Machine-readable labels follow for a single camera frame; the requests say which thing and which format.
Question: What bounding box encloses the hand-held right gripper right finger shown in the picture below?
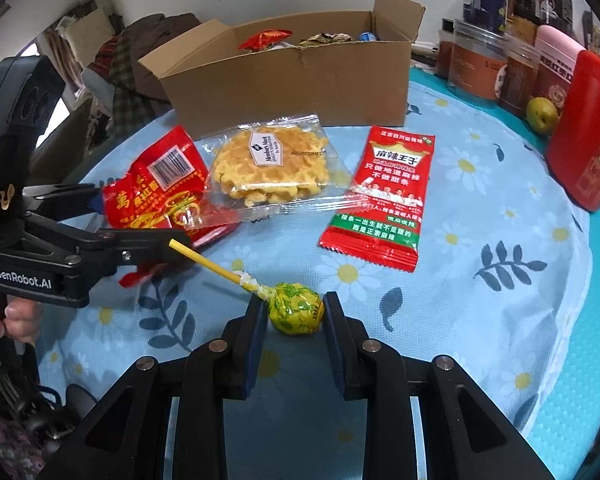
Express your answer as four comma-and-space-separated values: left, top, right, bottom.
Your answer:
322, 291, 546, 480

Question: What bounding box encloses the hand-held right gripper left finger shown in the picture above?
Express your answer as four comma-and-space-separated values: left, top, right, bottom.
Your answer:
40, 292, 270, 480

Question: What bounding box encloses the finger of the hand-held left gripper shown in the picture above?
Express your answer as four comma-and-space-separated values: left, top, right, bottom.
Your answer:
22, 182, 106, 221
27, 214, 191, 275

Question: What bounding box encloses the yellow green lollipop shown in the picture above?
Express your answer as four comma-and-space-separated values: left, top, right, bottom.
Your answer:
169, 238, 326, 336

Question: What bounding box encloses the red yellow snack packet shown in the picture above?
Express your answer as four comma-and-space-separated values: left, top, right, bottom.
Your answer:
101, 126, 241, 288

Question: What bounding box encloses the clear waffle cookie packet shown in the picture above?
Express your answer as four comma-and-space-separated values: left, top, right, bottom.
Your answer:
200, 114, 351, 223

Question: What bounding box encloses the red green snack packet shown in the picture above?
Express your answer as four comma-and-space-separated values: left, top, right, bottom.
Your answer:
319, 126, 437, 273

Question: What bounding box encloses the cardboard box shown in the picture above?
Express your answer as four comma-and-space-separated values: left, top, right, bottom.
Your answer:
137, 0, 426, 128

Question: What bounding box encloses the person's left hand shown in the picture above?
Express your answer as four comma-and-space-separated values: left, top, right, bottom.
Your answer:
0, 297, 42, 346

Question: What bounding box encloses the plaid cloth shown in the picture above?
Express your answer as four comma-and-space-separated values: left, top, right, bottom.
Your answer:
109, 35, 147, 126

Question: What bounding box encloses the cream cardboard sheet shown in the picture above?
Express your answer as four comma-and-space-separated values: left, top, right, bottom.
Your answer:
62, 7, 118, 71

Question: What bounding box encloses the brown jacket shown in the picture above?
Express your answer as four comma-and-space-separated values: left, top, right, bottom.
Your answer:
130, 12, 203, 106

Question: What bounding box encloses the orange red snack packet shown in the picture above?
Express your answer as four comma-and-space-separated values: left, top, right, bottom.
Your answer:
237, 29, 293, 51

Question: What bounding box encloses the floral clothing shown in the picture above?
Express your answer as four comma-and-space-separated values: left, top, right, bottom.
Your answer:
0, 407, 46, 480

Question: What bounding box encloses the dark green snack packet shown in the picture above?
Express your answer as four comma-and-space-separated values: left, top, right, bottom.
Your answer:
300, 31, 353, 46

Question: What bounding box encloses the yellow green pear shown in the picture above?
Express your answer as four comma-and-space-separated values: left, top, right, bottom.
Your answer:
525, 96, 561, 136

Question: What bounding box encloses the clear jar brown powder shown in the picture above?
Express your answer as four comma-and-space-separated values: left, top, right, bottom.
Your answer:
450, 19, 513, 108

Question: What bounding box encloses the small black lid jar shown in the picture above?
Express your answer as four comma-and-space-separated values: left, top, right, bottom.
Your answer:
437, 19, 456, 78

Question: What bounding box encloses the clear jar reddish powder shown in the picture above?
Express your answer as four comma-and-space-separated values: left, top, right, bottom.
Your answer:
497, 40, 541, 118

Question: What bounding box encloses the red canister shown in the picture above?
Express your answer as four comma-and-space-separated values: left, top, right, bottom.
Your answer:
546, 50, 600, 212

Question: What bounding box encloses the pink lid canister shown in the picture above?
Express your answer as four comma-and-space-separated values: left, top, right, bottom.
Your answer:
532, 25, 588, 116

